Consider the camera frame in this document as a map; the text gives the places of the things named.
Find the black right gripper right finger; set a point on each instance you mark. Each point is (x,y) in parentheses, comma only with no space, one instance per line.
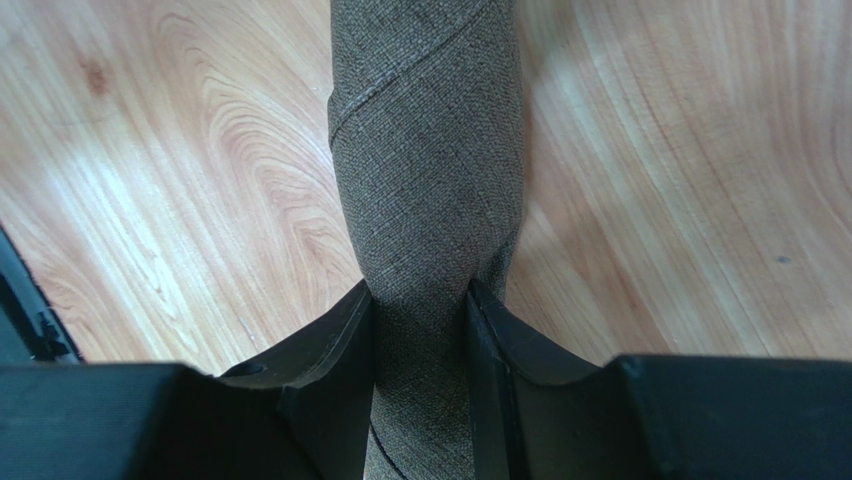
(540,412)

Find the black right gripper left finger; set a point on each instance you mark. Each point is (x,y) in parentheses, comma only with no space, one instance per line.
(299,410)

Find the brown cloth napkin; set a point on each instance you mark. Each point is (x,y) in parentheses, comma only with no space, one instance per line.
(426,131)

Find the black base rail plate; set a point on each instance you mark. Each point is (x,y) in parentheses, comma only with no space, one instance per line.
(31,331)

